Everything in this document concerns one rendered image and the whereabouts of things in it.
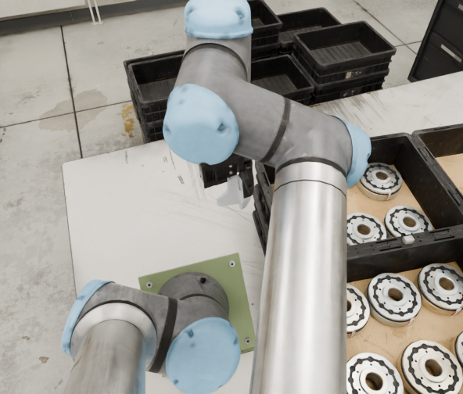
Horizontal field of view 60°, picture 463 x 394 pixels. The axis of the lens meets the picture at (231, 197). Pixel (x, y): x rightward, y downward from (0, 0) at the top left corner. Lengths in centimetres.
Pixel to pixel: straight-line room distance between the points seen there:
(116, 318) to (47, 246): 152
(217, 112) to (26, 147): 226
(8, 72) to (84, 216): 220
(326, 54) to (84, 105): 151
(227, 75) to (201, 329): 37
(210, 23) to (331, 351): 33
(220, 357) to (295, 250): 33
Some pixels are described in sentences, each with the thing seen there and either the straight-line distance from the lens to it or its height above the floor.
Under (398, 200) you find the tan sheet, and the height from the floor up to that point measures 83.
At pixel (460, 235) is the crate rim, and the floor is 93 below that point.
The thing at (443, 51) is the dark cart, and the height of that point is 40.
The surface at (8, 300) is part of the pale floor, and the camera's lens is 201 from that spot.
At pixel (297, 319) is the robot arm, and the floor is 130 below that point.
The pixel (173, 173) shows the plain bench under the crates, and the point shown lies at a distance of 124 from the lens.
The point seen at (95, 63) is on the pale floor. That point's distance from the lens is 314.
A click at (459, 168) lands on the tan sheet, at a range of 122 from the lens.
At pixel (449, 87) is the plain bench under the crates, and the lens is 176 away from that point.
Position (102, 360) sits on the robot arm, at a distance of 48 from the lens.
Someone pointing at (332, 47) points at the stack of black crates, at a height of 49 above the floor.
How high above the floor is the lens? 160
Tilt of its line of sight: 51 degrees down
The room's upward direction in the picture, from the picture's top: straight up
